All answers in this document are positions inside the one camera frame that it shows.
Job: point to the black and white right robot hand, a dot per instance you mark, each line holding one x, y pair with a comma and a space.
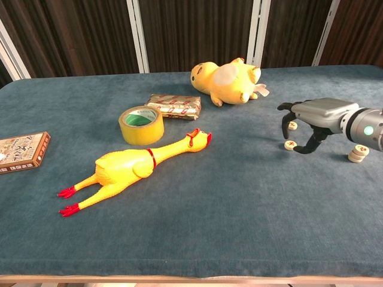
323, 113

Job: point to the round wooden chess piece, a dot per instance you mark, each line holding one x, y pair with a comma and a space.
294, 127
290, 145
357, 155
354, 160
361, 148

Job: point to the yellow plush chick toy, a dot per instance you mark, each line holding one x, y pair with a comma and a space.
227, 86

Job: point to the blue felt table cloth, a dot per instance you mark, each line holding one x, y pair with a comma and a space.
239, 209

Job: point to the silver foil packet red print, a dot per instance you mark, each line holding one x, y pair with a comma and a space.
179, 104

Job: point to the yellowish clear packing tape roll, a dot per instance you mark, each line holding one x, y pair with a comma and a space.
140, 134

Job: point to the yellow rubber chicken toy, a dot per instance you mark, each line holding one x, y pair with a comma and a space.
125, 167

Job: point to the brown printed card box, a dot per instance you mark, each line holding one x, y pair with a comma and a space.
21, 149

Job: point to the white partition frame post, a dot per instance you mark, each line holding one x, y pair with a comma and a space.
138, 36
13, 56
258, 33
326, 33

